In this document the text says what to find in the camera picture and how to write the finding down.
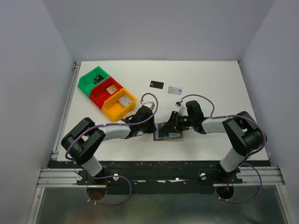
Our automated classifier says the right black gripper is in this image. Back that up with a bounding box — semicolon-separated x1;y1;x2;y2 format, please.
161;111;194;133

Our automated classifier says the brown leather card holder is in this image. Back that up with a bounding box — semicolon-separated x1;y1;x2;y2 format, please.
153;123;183;141

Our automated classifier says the silver VIP credit card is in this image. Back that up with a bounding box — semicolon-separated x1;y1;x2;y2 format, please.
168;86;182;95

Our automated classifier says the black credit card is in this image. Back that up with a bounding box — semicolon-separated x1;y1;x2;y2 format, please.
157;122;168;139
149;80;164;89

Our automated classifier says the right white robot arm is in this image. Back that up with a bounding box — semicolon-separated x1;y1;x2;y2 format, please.
159;100;267;183

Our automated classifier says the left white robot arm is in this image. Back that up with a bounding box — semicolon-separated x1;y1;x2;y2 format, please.
61;102;156;184

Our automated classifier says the silver card in yellow bin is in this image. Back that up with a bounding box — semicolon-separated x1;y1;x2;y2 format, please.
118;95;132;108

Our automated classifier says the gold card in red bin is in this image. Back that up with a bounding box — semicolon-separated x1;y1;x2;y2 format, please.
106;85;118;95

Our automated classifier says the black card in green bin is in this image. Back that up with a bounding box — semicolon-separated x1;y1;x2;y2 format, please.
93;75;105;84

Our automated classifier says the yellow plastic bin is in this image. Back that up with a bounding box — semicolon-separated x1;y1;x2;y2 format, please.
101;88;137;122

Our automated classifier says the red plastic bin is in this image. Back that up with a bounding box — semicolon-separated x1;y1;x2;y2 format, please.
89;77;123;110

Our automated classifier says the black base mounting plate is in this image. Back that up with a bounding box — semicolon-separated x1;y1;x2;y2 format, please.
38;161;278;195

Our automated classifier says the green plastic bin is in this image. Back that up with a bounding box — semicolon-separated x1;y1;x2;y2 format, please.
78;66;110;97

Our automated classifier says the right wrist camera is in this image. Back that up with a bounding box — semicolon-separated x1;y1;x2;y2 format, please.
175;99;185;115

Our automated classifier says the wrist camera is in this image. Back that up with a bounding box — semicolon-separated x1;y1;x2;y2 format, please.
175;99;185;115
141;100;156;111

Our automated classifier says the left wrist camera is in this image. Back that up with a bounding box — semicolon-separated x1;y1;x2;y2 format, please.
141;100;156;111

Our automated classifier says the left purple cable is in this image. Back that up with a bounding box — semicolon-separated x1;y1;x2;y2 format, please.
64;92;159;206

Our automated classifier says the aluminium rail frame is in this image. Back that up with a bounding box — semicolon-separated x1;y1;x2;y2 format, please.
27;61;82;224

